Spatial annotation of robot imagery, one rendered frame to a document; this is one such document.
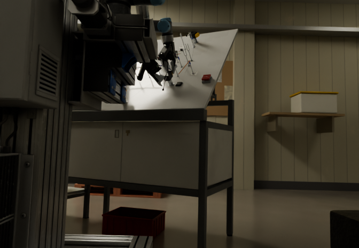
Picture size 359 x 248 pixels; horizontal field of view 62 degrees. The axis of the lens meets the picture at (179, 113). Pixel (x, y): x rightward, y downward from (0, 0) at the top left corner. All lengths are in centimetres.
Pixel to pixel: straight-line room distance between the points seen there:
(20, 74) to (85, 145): 149
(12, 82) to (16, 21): 15
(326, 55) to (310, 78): 45
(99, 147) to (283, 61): 357
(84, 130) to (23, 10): 151
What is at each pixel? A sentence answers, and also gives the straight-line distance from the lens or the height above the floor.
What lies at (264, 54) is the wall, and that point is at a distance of 497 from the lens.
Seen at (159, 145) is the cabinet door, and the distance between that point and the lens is 188.
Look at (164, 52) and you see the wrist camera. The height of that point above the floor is 124.
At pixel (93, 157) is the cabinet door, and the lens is 218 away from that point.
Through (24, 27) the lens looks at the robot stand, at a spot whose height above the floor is 93.
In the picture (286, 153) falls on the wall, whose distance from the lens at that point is 488.
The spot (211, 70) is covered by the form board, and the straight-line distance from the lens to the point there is 207.
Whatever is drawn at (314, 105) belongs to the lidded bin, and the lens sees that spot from 447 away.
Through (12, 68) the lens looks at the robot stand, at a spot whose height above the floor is 84.
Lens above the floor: 68
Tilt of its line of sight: 5 degrees up
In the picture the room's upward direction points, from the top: 2 degrees clockwise
